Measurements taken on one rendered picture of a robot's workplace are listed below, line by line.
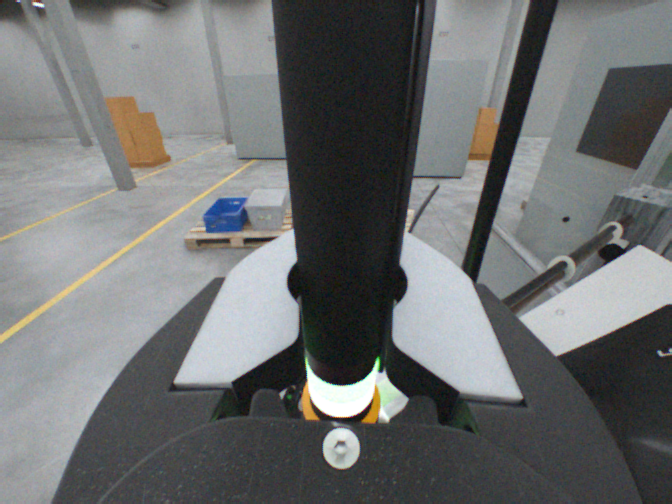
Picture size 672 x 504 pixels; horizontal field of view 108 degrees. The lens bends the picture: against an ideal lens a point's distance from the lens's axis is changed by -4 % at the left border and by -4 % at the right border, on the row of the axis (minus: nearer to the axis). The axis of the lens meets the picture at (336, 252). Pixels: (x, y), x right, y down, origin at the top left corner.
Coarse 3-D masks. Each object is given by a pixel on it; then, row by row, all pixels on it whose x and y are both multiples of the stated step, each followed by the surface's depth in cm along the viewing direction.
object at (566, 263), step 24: (552, 0) 9; (528, 24) 9; (528, 48) 10; (528, 72) 10; (528, 96) 10; (504, 120) 11; (504, 144) 12; (504, 168) 12; (480, 216) 14; (624, 216) 39; (480, 240) 14; (600, 240) 33; (480, 264) 15; (552, 264) 30; (528, 288) 25
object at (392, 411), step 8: (384, 368) 19; (376, 376) 18; (384, 376) 18; (376, 384) 18; (400, 400) 17; (384, 408) 16; (392, 408) 16; (400, 408) 16; (384, 416) 16; (392, 416) 16
